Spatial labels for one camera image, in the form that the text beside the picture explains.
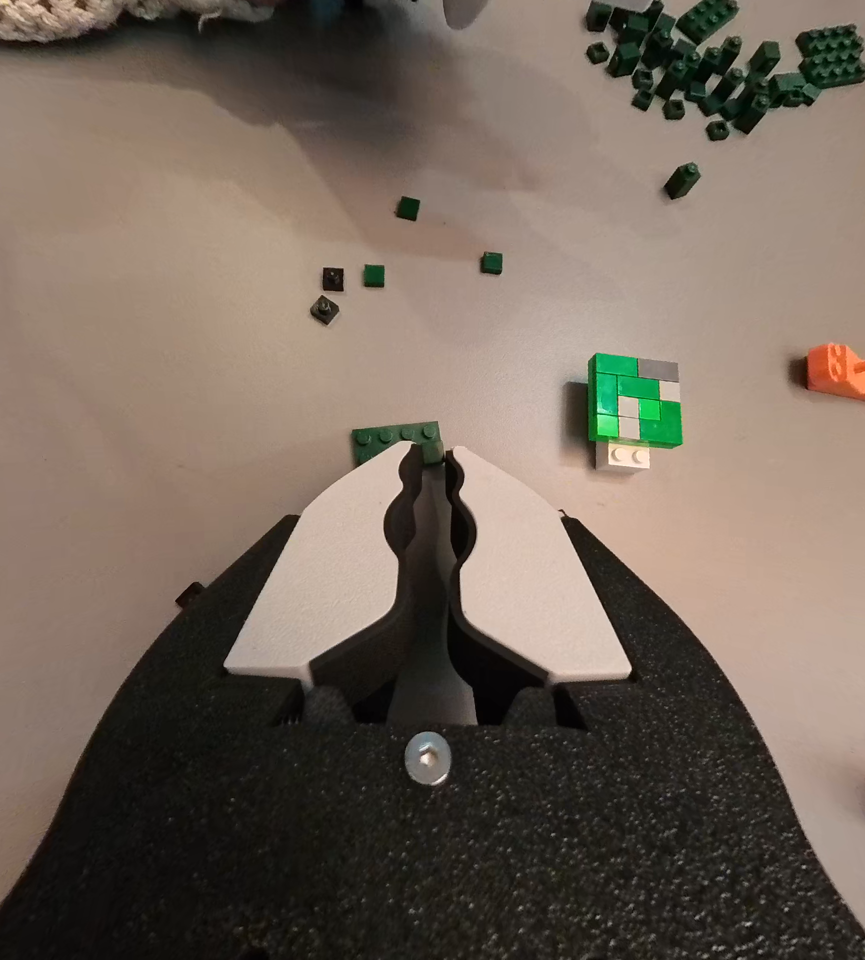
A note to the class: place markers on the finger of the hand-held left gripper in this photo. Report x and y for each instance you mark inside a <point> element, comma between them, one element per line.
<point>466,11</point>

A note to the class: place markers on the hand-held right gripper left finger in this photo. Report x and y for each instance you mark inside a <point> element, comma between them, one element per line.
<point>327,577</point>

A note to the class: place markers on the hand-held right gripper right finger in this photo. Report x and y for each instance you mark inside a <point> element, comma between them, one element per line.
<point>537,585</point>

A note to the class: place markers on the dark green lego plate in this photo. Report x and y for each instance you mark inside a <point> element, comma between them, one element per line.
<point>376,442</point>
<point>706,19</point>

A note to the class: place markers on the small dark green lego tile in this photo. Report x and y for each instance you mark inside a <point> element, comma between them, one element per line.
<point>408,208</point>
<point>432,453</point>
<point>374,275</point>
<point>492,262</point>

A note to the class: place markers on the person's left forearm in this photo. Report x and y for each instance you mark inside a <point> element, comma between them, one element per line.
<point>65,15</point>

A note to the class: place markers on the bright green lego assembly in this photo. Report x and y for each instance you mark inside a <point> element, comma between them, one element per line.
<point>631,397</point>

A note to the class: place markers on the small black lego piece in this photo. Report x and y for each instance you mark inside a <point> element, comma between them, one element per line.
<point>324,309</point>
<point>333,278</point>

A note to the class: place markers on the tall dark green lego brick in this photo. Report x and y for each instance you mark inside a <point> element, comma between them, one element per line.
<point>682,180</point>

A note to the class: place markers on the pile of dark green bricks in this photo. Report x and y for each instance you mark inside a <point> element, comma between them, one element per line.
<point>729,86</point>

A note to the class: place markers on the orange brick separator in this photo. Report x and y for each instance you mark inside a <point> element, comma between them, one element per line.
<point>852,375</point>

